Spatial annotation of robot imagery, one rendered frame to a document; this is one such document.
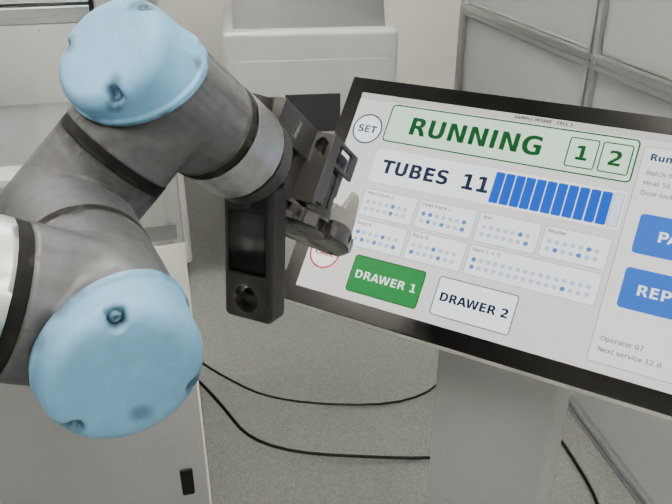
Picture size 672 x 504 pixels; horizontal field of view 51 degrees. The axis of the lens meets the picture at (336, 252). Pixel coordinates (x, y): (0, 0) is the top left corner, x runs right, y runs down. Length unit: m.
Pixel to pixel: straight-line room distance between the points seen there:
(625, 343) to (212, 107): 0.50
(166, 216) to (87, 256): 0.74
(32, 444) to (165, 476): 0.23
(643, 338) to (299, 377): 1.68
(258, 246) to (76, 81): 0.21
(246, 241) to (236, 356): 1.90
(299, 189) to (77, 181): 0.21
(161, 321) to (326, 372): 2.06
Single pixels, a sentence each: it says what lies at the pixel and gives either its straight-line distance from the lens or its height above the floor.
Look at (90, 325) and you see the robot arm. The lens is 0.30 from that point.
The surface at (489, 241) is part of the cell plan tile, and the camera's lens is 0.81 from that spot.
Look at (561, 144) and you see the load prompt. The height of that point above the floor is 1.16.
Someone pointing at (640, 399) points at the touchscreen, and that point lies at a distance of 0.77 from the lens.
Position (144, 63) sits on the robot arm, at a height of 1.33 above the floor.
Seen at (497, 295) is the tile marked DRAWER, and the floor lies 1.02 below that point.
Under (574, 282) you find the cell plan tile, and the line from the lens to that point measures 0.79.
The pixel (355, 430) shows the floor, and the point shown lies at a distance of 2.14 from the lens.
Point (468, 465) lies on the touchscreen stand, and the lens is 1.04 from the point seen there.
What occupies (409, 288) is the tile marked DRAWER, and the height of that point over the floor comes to 1.00.
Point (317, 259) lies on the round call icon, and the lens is 0.88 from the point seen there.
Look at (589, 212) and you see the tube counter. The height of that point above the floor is 1.10.
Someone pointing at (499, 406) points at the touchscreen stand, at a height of 0.82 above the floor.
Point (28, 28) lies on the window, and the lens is 1.01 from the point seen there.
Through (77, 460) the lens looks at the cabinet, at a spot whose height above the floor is 0.56.
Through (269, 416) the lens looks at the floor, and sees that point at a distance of 2.20.
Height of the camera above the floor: 1.41
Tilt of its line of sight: 27 degrees down
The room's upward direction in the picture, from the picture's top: straight up
